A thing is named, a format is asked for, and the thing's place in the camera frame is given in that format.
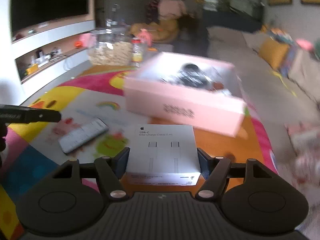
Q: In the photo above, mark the beige covered sofa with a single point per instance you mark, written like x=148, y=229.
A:
x=277, y=100

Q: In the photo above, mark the glass jar of peanuts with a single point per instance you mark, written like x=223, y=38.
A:
x=110, y=45

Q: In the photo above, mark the orange pumpkin toy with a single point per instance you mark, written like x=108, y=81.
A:
x=78, y=44

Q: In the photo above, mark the white wall shelf unit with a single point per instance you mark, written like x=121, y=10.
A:
x=60, y=40

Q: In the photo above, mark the baby bottle pink cap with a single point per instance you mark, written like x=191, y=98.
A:
x=141, y=43

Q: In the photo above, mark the white Apple cable box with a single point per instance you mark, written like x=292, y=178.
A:
x=162, y=155

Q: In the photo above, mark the white remote control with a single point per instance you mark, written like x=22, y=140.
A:
x=81, y=135

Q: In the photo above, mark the mustard yellow cushion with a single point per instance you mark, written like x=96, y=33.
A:
x=273, y=52

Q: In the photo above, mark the colourful foam play mat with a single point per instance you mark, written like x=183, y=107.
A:
x=32, y=150

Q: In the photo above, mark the glass fish tank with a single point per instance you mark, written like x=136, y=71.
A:
x=242, y=15

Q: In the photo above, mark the black television screen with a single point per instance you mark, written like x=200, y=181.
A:
x=25, y=13

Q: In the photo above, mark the pink cardboard box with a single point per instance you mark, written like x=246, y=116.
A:
x=186, y=89

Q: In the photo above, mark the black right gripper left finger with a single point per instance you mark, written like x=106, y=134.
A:
x=110, y=171

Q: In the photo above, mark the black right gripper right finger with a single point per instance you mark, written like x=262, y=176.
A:
x=215, y=172

